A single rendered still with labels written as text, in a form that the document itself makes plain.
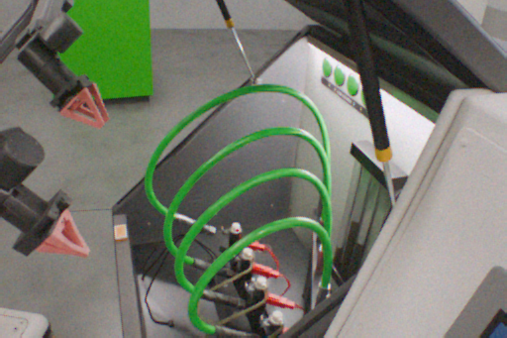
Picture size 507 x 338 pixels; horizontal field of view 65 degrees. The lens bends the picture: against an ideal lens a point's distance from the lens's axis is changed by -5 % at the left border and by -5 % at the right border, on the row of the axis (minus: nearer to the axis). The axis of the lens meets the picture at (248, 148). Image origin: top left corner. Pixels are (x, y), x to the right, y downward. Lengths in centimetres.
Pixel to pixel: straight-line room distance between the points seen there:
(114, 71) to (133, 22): 50
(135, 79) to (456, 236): 392
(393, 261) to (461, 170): 13
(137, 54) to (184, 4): 324
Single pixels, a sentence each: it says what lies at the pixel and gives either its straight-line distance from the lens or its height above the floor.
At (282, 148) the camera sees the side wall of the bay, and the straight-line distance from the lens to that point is 122.
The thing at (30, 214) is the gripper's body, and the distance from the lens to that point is 68.
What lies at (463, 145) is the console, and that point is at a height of 151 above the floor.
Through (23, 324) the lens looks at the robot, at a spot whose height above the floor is 28.
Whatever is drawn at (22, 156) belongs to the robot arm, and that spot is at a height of 140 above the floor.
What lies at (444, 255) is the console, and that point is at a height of 141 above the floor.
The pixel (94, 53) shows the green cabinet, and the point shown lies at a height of 54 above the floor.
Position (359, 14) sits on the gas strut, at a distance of 39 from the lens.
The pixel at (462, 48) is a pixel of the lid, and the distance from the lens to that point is 43.
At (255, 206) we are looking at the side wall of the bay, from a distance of 130.
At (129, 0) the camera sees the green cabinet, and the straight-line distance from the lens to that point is 401.
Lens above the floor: 168
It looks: 29 degrees down
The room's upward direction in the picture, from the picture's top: 4 degrees clockwise
